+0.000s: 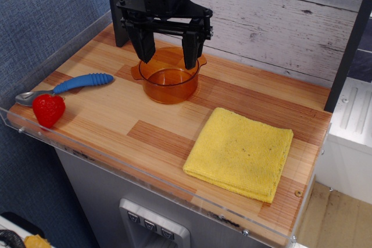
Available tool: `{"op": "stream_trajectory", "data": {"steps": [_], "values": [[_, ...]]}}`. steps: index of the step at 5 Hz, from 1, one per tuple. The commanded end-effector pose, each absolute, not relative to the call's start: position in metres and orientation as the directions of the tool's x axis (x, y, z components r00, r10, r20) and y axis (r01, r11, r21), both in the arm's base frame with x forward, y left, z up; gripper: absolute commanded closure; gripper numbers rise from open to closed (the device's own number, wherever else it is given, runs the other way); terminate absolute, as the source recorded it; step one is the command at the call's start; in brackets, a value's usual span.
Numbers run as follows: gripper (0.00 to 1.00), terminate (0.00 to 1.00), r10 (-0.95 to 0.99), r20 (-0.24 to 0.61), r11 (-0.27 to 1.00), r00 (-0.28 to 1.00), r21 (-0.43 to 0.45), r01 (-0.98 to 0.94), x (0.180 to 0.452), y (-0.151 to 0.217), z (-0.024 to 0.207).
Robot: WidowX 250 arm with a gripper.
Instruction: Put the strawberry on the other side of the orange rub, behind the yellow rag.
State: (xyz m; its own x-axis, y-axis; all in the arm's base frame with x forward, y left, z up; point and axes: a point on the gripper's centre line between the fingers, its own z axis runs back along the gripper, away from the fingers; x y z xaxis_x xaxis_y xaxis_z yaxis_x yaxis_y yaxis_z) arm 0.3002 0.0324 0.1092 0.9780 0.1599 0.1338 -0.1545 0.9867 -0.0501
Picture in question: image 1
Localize orange transparent plastic pot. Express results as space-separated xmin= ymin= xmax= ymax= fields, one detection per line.
xmin=131 ymin=47 xmax=207 ymax=104

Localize yellow folded rag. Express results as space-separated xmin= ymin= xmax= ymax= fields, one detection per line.
xmin=183 ymin=107 xmax=294 ymax=203

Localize blue handled metal spoon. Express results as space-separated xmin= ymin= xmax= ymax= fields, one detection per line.
xmin=15 ymin=73 xmax=114 ymax=106

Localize grey cabinet front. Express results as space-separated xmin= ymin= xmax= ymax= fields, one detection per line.
xmin=56 ymin=150 xmax=265 ymax=247

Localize yellow toy object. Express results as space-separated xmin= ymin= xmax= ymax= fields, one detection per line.
xmin=24 ymin=235 xmax=52 ymax=248

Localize dark grey right post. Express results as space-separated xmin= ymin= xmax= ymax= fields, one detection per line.
xmin=324 ymin=0 xmax=371 ymax=113

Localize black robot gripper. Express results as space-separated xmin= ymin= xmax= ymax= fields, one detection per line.
xmin=117 ymin=0 xmax=213 ymax=70

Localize red plastic strawberry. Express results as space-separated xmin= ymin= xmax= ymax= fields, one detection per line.
xmin=32 ymin=94 xmax=66 ymax=128

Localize silver button panel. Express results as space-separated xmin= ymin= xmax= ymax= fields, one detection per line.
xmin=119 ymin=198 xmax=191 ymax=247

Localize clear acrylic table guard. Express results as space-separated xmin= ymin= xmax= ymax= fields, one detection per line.
xmin=1 ymin=14 xmax=331 ymax=247

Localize white toy sink unit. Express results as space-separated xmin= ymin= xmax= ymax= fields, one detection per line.
xmin=314 ymin=78 xmax=371 ymax=203

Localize black ribbed hose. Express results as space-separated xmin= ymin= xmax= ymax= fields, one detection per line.
xmin=0 ymin=229 xmax=26 ymax=248

